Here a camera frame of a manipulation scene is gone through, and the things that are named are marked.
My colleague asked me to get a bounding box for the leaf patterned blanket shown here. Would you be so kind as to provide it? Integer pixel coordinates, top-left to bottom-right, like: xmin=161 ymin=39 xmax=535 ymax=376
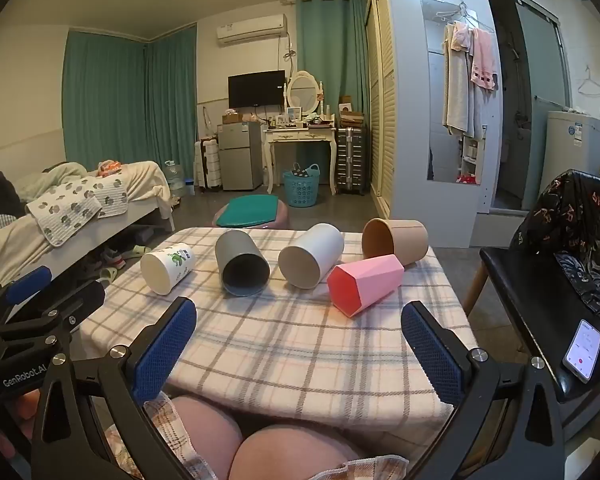
xmin=25 ymin=174 xmax=129 ymax=249

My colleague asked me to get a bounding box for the blue laundry basket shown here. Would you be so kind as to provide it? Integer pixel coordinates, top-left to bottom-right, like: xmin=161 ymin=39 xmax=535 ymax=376
xmin=282 ymin=164 xmax=321 ymax=207

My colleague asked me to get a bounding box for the brown cup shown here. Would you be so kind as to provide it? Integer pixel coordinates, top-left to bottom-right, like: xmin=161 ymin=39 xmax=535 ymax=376
xmin=362 ymin=218 xmax=429 ymax=267

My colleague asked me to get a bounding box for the pink hexagonal cup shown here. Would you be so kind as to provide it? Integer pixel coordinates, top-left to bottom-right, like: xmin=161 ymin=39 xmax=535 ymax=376
xmin=327 ymin=254 xmax=406 ymax=319

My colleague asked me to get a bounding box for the white cup with green print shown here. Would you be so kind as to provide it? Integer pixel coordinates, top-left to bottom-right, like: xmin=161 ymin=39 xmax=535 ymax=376
xmin=140 ymin=243 xmax=197 ymax=296

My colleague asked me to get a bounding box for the white louvered wardrobe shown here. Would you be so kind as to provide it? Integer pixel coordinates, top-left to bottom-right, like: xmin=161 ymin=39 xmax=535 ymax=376
xmin=365 ymin=0 xmax=493 ymax=248

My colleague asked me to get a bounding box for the grey cup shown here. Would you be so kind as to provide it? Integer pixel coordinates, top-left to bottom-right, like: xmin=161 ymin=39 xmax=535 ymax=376
xmin=215 ymin=229 xmax=271 ymax=298

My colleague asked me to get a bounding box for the dark ribbed suitcase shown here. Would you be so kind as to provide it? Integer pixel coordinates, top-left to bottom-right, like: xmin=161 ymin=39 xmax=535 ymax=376
xmin=335 ymin=126 xmax=370 ymax=196

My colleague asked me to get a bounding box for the beige hanging towel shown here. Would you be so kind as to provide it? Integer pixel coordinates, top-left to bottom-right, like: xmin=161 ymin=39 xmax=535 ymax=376
xmin=442 ymin=22 xmax=477 ymax=137

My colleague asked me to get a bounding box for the person's leg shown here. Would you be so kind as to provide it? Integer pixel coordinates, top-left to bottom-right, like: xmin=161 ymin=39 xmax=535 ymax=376
xmin=230 ymin=422 xmax=366 ymax=480
xmin=172 ymin=394 xmax=243 ymax=480

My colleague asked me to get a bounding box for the person's right leg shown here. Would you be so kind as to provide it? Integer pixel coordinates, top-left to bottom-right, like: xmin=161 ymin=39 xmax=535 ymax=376
xmin=230 ymin=422 xmax=366 ymax=480

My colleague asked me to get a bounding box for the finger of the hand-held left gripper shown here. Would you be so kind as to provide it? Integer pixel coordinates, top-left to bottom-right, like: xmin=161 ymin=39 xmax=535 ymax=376
xmin=0 ymin=265 xmax=54 ymax=328
xmin=0 ymin=280 xmax=107 ymax=348

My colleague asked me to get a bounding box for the black printed bag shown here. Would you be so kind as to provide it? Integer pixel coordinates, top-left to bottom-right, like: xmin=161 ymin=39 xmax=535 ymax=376
xmin=510 ymin=169 xmax=600 ymax=328

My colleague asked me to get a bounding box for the green cushioned stool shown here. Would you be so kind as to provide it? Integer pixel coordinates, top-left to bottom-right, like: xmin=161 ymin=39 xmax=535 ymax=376
xmin=212 ymin=200 xmax=291 ymax=232

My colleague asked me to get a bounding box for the pale green quilt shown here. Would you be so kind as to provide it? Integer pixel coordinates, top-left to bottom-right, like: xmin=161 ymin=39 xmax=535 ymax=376
xmin=17 ymin=162 xmax=89 ymax=204

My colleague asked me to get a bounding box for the oval vanity mirror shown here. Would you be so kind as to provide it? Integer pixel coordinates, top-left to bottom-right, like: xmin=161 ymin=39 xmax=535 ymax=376
xmin=286 ymin=71 xmax=326 ymax=117

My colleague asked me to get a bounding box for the cardboard box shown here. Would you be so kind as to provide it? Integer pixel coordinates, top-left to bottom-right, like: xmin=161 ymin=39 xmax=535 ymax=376
xmin=338 ymin=95 xmax=366 ymax=129

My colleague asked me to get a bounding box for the smartphone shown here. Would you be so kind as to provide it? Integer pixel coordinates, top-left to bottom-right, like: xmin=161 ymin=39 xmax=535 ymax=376
xmin=562 ymin=319 xmax=600 ymax=384

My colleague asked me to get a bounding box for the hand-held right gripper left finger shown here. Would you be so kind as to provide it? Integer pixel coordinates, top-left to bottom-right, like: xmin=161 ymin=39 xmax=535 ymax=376
xmin=30 ymin=296 xmax=216 ymax=480

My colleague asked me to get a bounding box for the grey small fridge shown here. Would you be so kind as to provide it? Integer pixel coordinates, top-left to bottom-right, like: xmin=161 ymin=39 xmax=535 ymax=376
xmin=217 ymin=121 xmax=264 ymax=191

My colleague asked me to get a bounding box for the green cushion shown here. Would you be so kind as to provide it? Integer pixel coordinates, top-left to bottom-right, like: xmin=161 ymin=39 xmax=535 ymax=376
xmin=216 ymin=196 xmax=280 ymax=227

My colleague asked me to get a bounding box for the beige suitcase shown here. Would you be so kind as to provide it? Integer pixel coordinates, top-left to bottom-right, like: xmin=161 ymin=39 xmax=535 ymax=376
xmin=195 ymin=137 xmax=222 ymax=192

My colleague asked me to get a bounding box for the plaid tablecloth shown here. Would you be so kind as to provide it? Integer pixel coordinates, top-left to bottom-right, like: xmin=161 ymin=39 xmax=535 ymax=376
xmin=80 ymin=226 xmax=481 ymax=431

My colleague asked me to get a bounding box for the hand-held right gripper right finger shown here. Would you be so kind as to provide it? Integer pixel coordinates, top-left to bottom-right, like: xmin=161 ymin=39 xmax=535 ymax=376
xmin=401 ymin=301 xmax=581 ymax=480

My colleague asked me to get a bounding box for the plain white cup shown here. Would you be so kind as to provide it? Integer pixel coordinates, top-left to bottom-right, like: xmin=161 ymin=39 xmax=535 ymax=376
xmin=278 ymin=223 xmax=344 ymax=290

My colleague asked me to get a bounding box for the pink hanging towel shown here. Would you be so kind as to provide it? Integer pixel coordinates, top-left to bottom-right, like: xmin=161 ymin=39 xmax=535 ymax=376
xmin=469 ymin=27 xmax=499 ymax=92

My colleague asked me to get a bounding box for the person's left leg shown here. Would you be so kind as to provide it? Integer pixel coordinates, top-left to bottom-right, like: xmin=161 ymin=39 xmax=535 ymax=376
xmin=172 ymin=394 xmax=243 ymax=480

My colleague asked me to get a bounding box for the bed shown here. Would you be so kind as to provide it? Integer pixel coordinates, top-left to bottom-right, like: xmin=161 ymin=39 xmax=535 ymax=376
xmin=0 ymin=160 xmax=177 ymax=306

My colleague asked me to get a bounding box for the large water bottle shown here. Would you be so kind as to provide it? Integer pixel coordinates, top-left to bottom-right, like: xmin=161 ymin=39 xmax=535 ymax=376
xmin=164 ymin=160 xmax=186 ymax=197

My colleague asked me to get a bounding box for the wire clothes hanger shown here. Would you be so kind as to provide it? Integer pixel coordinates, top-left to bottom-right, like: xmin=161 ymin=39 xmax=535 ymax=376
xmin=577 ymin=65 xmax=600 ymax=97

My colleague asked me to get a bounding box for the black television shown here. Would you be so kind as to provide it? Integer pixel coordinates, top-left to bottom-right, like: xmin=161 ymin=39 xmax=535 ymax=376
xmin=228 ymin=70 xmax=286 ymax=109

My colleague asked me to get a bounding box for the white dressing table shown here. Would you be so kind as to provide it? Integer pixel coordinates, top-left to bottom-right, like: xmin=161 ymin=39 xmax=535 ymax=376
xmin=263 ymin=122 xmax=338 ymax=197

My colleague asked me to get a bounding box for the black chair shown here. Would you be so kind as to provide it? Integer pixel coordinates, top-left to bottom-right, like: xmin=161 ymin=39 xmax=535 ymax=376
xmin=462 ymin=247 xmax=600 ymax=403

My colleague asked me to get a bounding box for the white washing machine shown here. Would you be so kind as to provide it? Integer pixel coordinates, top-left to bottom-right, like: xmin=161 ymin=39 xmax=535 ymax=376
xmin=539 ymin=107 xmax=600 ymax=211

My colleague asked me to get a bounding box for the white air conditioner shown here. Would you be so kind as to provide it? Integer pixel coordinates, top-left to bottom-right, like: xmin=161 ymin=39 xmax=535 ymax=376
xmin=216 ymin=14 xmax=288 ymax=47

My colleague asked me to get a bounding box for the green curtain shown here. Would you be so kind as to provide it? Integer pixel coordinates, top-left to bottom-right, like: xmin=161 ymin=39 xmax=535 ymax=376
xmin=295 ymin=0 xmax=371 ymax=128
xmin=62 ymin=30 xmax=149 ymax=173
xmin=146 ymin=25 xmax=199 ymax=183

